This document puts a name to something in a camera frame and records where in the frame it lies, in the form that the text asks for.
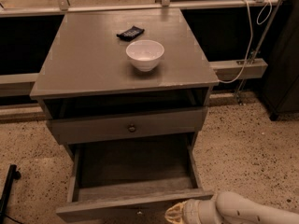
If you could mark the grey wooden nightstand cabinet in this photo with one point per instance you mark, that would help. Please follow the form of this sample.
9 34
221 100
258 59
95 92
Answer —
88 74

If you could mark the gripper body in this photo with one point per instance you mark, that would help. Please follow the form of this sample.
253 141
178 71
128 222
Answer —
190 211

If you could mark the upper grey drawer with knob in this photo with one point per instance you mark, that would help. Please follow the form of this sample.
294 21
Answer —
113 127

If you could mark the dark cabinet at right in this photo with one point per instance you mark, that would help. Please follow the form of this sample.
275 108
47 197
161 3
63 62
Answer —
280 85

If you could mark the metal railing frame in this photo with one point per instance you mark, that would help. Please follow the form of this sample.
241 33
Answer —
124 6

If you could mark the thin metal pole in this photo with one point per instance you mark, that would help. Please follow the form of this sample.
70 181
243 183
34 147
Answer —
242 83

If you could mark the white ceramic bowl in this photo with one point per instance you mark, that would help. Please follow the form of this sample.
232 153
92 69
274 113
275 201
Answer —
145 55

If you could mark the black bar on floor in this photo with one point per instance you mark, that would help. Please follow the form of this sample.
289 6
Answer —
12 174

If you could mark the dark blue snack packet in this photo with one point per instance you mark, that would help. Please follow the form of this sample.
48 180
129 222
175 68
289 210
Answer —
131 34

